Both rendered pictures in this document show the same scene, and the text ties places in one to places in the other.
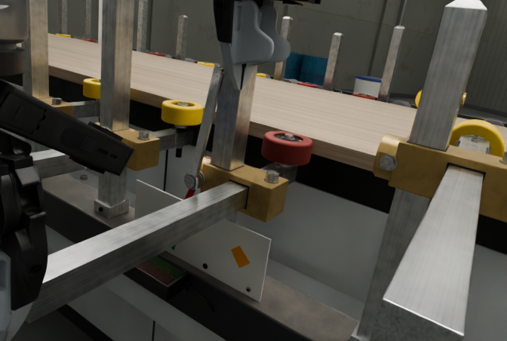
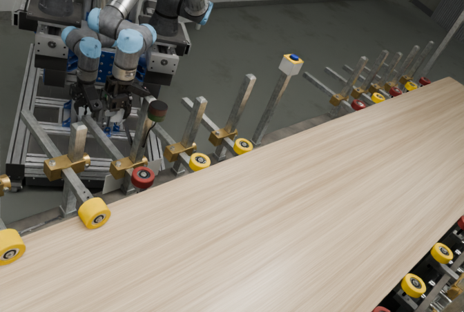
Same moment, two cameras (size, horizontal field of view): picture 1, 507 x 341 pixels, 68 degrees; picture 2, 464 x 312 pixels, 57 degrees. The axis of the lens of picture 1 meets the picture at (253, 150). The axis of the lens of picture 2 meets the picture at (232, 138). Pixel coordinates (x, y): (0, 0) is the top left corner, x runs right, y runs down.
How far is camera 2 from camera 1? 1.70 m
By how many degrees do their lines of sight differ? 83
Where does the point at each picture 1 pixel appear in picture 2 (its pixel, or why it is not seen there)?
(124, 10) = (195, 107)
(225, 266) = (117, 183)
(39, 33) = (235, 108)
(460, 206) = (41, 135)
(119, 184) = (177, 163)
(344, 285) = not seen: hidden behind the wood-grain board
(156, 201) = (151, 164)
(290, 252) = not seen: hidden behind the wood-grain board
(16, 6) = (82, 75)
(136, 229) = (98, 130)
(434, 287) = (27, 114)
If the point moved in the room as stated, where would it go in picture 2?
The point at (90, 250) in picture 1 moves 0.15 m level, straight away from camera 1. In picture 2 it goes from (91, 123) to (130, 130)
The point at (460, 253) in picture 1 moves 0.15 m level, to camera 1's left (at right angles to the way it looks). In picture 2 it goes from (30, 122) to (57, 102)
